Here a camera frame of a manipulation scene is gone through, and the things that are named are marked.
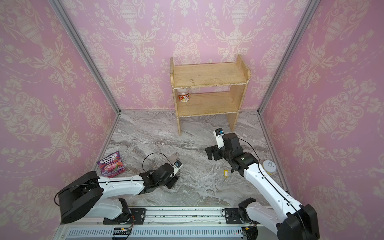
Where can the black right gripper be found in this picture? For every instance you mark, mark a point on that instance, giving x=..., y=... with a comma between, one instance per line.
x=214, y=151

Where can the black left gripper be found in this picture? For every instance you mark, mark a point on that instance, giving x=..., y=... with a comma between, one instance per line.
x=174, y=181

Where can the key with yellow tag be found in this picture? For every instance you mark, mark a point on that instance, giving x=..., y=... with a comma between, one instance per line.
x=226, y=175

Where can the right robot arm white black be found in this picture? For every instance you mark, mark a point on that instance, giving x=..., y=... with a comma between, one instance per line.
x=287, y=218

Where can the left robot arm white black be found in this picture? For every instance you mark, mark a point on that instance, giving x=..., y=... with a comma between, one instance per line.
x=92, y=196

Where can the wooden two-tier shelf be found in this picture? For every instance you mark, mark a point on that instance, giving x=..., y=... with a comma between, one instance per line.
x=235, y=75

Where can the white yellow round tin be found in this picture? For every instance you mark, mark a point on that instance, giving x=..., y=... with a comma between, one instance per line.
x=270, y=167

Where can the purple Fox's candy bag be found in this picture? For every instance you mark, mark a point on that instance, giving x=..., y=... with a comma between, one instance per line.
x=111, y=165

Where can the small jar red label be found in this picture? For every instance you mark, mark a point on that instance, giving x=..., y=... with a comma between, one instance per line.
x=183, y=95

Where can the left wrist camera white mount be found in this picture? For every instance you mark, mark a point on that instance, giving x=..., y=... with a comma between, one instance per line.
x=176, y=166

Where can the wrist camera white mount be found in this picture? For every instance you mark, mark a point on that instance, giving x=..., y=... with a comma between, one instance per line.
x=176, y=166
x=218, y=134

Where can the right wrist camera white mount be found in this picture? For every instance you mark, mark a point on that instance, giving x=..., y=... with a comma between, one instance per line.
x=218, y=134

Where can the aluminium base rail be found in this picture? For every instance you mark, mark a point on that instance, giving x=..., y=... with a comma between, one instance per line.
x=167, y=223

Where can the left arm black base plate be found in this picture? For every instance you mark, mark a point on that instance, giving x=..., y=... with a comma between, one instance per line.
x=135, y=216

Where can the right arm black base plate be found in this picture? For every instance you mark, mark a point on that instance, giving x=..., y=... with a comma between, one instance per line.
x=236, y=216

